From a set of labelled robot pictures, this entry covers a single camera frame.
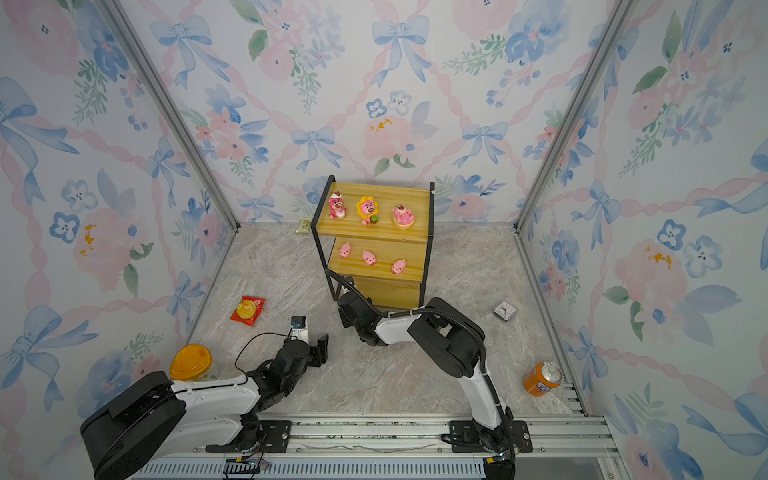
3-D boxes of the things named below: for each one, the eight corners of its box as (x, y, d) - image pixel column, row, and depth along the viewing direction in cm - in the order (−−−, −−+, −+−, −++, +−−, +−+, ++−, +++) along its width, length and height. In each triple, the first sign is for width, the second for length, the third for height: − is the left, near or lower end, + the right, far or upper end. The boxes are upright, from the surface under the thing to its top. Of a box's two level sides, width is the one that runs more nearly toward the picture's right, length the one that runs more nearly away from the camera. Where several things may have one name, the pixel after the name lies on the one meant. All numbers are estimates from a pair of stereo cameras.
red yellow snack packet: (233, 320, 96) (228, 315, 93) (248, 299, 101) (244, 293, 98) (253, 326, 95) (249, 321, 92) (267, 304, 100) (263, 299, 97)
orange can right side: (526, 397, 82) (543, 385, 73) (520, 376, 86) (536, 361, 77) (546, 398, 82) (566, 385, 73) (539, 376, 86) (558, 361, 77)
